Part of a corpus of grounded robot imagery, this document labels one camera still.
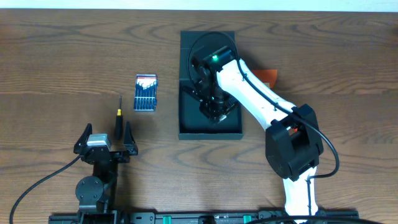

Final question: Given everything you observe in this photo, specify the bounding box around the orange scraper wooden handle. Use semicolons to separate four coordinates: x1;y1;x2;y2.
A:
251;70;277;88

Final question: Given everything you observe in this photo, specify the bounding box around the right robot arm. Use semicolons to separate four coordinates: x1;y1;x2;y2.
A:
187;46;323;216

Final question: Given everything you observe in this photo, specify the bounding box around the black open gift box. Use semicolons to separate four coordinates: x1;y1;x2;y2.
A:
178;30;243;140

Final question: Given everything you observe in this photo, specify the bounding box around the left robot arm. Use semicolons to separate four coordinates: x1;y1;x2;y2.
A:
73;122;138;224

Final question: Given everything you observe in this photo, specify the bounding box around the black yellow screwdriver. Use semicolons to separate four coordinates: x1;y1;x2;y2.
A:
114;96;123;140

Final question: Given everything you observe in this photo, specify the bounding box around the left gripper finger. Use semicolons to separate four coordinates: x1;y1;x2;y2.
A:
73;123;93;154
123;121;138;156

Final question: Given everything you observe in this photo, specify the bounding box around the blue precision screwdriver set case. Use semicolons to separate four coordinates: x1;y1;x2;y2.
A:
134;74;158;111

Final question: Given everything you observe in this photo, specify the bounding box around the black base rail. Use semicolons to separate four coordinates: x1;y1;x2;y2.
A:
48;210;360;224

